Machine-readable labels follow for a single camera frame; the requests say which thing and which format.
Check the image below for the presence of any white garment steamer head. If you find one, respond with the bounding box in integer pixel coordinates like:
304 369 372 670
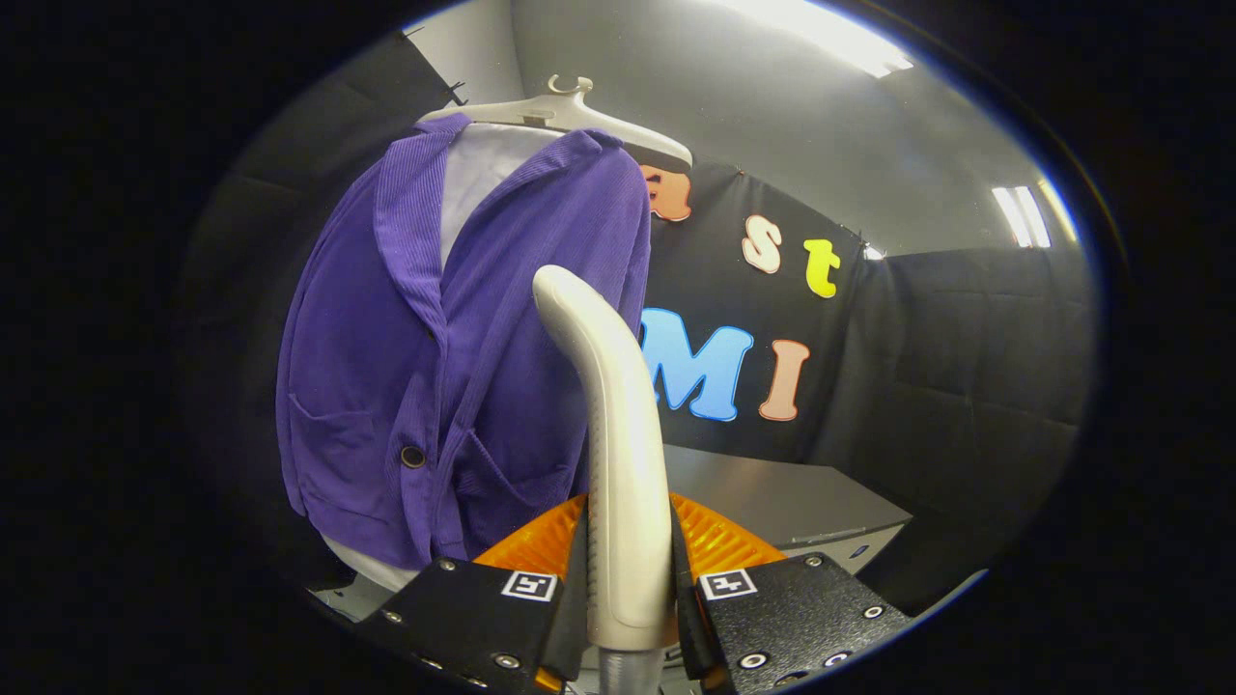
532 264 674 653

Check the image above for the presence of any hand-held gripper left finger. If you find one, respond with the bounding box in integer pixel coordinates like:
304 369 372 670
359 494 592 694

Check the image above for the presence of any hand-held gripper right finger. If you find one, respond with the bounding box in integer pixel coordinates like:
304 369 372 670
669 492 913 694

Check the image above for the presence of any white plastic clothes hanger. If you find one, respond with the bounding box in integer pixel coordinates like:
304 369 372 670
417 75 694 173

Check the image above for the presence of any large ceiling light panel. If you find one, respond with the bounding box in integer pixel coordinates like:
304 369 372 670
719 0 913 78

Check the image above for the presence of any purple corduroy jacket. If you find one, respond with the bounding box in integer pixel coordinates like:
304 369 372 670
275 114 653 570

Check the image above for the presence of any grey cabinet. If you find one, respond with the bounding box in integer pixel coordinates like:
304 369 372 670
661 444 913 575

